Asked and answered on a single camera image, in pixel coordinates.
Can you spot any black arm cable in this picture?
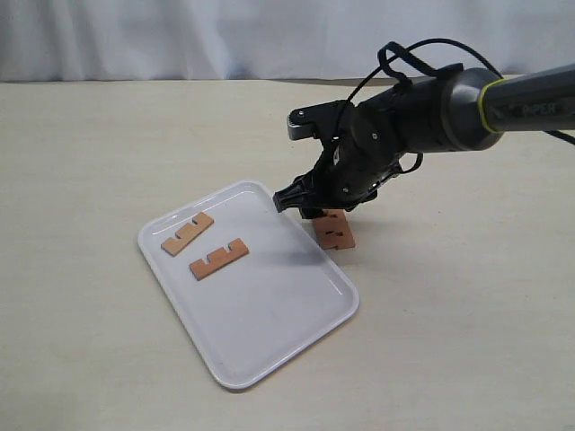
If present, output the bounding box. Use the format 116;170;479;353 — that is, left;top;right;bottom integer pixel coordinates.
334;38;575;174

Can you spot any white backdrop curtain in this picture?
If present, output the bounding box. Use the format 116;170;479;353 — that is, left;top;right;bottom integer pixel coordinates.
1;1;574;81

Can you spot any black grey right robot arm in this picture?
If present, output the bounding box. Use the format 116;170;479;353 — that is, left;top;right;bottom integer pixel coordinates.
273;65;574;219

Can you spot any notched brown wooden piece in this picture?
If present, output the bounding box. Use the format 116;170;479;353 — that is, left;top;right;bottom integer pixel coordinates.
161;212;214;257
189;238;250;281
312;209;356;250

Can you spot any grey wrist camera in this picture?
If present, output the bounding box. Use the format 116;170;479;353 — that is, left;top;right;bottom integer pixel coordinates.
287;100;348;141

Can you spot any white plastic tray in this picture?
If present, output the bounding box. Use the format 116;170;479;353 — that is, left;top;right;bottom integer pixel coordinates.
137;180;359;391

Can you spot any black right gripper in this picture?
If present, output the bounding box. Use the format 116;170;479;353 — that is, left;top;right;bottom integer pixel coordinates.
272;101;404;220

